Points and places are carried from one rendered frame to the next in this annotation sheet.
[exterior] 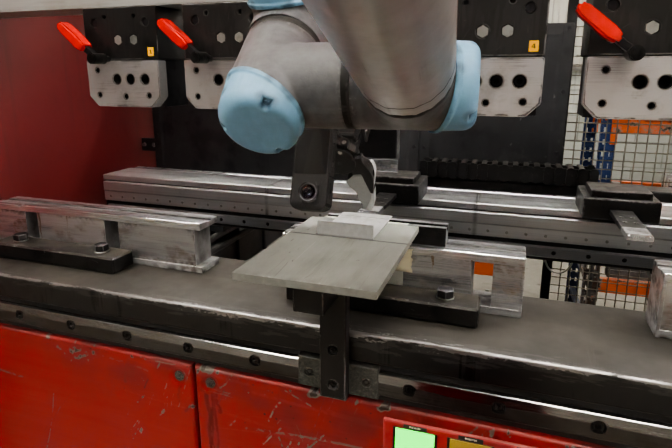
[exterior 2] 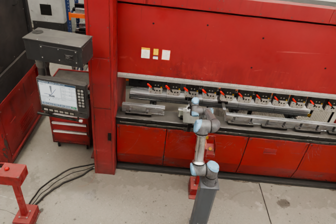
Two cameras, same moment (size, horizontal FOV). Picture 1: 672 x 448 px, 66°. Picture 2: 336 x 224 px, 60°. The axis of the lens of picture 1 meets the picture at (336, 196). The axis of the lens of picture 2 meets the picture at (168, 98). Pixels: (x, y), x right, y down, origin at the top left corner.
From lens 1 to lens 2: 267 cm
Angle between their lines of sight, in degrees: 28
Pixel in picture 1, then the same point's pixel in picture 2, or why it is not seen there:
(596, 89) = (221, 97)
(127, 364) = (155, 129)
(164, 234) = (157, 110)
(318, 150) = not seen: hidden behind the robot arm
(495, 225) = (205, 102)
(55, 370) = (141, 131)
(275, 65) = (197, 111)
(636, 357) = (222, 124)
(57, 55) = not seen: hidden behind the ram
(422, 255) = not seen: hidden behind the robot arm
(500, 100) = (210, 97)
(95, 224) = (144, 108)
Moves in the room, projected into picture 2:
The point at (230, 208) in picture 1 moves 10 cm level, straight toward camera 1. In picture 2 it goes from (158, 98) to (162, 103)
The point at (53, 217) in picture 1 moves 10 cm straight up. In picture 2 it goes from (135, 107) to (135, 100)
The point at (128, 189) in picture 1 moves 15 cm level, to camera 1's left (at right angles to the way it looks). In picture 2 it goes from (135, 95) to (123, 96)
